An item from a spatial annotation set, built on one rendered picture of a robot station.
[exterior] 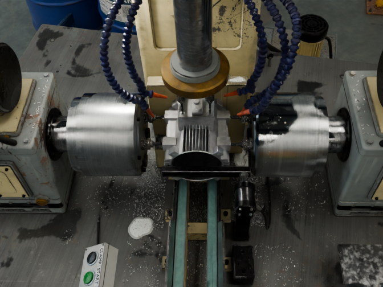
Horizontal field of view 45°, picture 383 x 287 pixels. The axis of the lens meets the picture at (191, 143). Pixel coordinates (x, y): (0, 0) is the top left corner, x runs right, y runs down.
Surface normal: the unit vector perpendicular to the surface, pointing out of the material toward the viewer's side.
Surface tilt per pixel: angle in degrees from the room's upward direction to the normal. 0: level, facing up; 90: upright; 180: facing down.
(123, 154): 62
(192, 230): 0
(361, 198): 89
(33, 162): 89
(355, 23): 0
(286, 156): 66
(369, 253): 0
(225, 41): 90
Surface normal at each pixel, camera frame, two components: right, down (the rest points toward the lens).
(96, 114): -0.04, -0.46
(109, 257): 0.83, -0.32
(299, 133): -0.04, -0.01
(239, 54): -0.03, 0.80
